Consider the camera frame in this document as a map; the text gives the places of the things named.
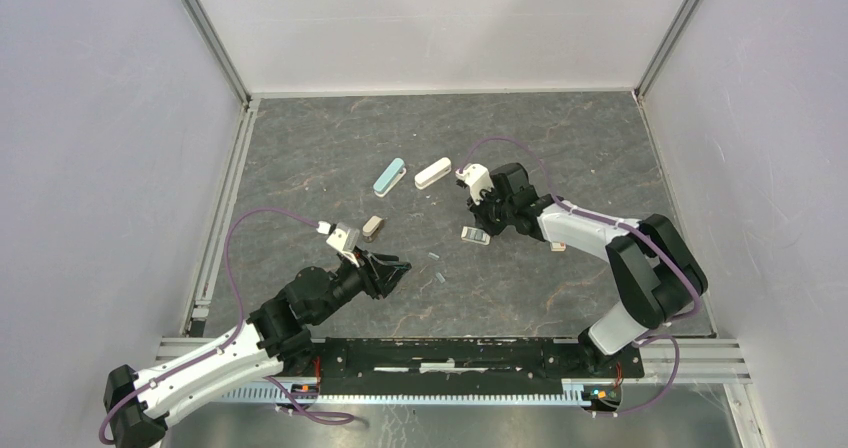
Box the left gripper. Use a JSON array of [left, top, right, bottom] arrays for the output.
[[311, 246, 412, 325]]

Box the staple box grey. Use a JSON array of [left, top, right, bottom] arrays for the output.
[[460, 226, 491, 246]]

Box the small beige stapler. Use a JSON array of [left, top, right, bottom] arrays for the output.
[[361, 215, 385, 243]]

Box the white stapler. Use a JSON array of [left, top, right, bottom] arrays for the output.
[[414, 157, 452, 190]]

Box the light blue stapler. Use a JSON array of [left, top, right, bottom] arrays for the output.
[[372, 158, 407, 198]]

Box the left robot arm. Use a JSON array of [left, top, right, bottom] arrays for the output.
[[98, 249, 412, 447]]

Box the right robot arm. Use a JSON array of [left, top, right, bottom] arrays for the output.
[[456, 163, 708, 376]]

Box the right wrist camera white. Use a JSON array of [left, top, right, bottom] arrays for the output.
[[455, 163, 494, 205]]

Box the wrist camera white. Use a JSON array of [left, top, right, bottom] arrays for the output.
[[316, 221, 361, 266], [455, 163, 494, 205]]

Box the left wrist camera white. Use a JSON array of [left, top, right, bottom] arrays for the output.
[[316, 221, 361, 266]]

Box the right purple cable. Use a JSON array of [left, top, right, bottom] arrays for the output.
[[458, 136, 704, 420]]

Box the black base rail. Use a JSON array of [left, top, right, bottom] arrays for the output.
[[251, 336, 644, 397]]

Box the white cable tray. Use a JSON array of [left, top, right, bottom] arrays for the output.
[[215, 380, 622, 409]]

